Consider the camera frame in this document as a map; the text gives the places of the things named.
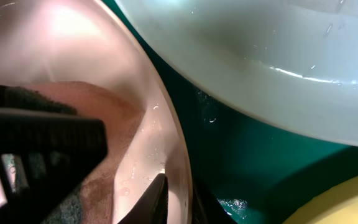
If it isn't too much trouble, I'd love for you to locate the yellow green plate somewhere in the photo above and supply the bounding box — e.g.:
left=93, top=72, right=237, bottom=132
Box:
left=284, top=176, right=358, bottom=224

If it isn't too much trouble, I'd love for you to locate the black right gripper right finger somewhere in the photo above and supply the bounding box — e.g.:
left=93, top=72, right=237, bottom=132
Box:
left=119, top=173, right=168, bottom=224

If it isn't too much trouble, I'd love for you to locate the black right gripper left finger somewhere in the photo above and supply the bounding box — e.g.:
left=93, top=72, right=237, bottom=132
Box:
left=0, top=108, right=108, bottom=223

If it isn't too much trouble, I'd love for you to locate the light blue plate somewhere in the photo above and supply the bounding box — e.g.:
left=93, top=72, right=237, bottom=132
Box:
left=118, top=0, right=358, bottom=146

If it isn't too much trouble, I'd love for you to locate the pink and black sponge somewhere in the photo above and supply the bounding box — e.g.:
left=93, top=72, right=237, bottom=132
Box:
left=0, top=82, right=143, bottom=223

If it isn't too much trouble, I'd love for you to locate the white pink plate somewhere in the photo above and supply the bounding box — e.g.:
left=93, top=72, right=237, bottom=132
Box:
left=0, top=0, right=193, bottom=223

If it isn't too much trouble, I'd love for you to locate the teal plastic tray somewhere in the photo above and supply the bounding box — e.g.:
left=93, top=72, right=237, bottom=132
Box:
left=107, top=1, right=358, bottom=223

